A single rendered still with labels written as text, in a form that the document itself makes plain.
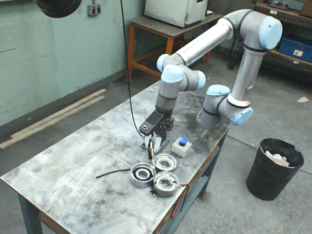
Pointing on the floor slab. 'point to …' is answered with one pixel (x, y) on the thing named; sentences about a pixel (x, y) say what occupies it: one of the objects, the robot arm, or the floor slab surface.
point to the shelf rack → (295, 18)
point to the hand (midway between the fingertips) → (150, 149)
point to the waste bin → (273, 168)
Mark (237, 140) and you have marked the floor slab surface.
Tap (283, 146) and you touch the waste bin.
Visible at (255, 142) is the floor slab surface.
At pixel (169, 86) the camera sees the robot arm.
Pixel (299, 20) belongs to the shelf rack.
